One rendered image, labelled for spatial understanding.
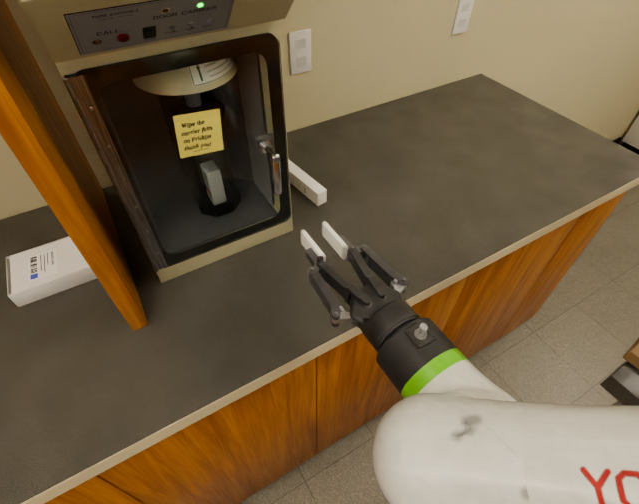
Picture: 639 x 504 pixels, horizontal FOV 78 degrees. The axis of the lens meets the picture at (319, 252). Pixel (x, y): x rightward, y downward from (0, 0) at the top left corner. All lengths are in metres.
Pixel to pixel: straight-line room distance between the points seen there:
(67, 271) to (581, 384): 1.92
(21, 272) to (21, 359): 0.19
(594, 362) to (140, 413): 1.87
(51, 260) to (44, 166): 0.43
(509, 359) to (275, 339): 1.39
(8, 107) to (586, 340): 2.17
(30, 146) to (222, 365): 0.45
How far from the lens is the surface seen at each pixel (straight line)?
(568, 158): 1.40
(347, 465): 1.67
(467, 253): 0.97
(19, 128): 0.59
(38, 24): 0.55
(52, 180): 0.62
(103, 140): 0.68
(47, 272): 0.99
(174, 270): 0.90
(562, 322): 2.23
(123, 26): 0.58
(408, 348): 0.50
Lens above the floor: 1.62
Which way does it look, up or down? 48 degrees down
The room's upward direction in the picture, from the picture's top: straight up
